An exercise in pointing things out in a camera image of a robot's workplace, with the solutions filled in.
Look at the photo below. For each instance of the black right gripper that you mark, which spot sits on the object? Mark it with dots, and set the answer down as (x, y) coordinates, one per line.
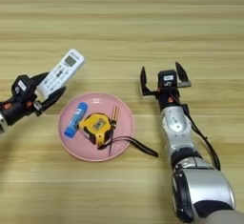
(170, 97)

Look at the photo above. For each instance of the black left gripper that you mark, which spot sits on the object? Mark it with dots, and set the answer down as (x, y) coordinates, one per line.
(17, 108)

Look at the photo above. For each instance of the white remote control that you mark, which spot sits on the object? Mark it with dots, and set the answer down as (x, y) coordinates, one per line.
(62, 72)

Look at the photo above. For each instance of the yellow black tape measure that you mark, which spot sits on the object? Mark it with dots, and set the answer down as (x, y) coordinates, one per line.
(97, 126)

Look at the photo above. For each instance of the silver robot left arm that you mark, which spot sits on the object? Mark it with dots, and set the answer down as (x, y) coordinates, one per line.
(2, 123)

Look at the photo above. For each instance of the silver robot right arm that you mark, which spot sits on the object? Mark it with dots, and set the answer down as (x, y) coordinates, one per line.
(181, 132)

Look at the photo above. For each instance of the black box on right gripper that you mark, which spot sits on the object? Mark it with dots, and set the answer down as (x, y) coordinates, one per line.
(167, 79)

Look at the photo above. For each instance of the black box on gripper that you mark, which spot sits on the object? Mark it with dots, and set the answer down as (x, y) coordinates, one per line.
(167, 79)
(22, 86)

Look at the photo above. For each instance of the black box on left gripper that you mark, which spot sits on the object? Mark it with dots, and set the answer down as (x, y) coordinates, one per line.
(22, 86)

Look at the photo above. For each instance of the blue glue stick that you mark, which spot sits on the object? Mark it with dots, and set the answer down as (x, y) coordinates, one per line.
(75, 119)

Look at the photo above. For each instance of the pink round plate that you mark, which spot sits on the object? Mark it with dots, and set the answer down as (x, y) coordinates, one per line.
(124, 129)

